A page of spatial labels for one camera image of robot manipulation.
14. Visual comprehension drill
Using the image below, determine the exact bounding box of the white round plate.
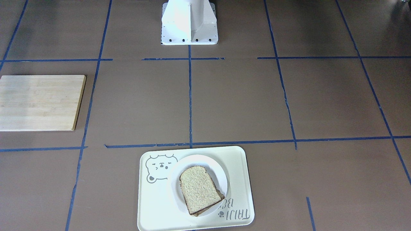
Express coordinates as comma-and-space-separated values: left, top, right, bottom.
166, 155, 228, 217

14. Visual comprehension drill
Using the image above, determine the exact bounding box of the bread slice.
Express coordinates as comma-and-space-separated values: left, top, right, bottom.
190, 190, 225, 217
179, 166, 220, 214

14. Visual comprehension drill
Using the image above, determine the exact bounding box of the cream bear serving tray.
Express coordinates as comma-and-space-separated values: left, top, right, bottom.
137, 146, 255, 231

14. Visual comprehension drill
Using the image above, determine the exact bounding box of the wooden cutting board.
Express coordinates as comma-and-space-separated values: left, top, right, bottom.
0, 75, 86, 132

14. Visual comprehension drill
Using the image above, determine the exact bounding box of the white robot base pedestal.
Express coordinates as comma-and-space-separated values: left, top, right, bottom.
161, 0, 219, 46

